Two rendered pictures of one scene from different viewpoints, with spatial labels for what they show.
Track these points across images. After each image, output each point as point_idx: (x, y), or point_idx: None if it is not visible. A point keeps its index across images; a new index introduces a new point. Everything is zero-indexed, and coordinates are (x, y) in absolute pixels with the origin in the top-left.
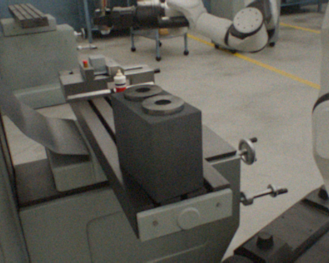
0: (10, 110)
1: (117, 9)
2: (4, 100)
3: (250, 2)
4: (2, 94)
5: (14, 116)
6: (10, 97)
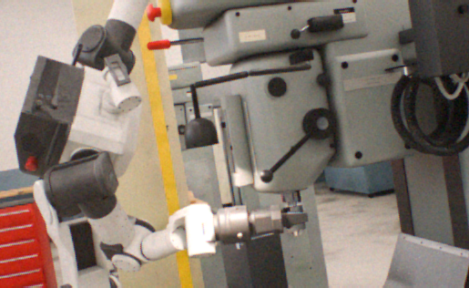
0: (407, 268)
1: (272, 207)
2: (416, 261)
3: (128, 217)
4: (425, 261)
5: (402, 272)
6: (439, 281)
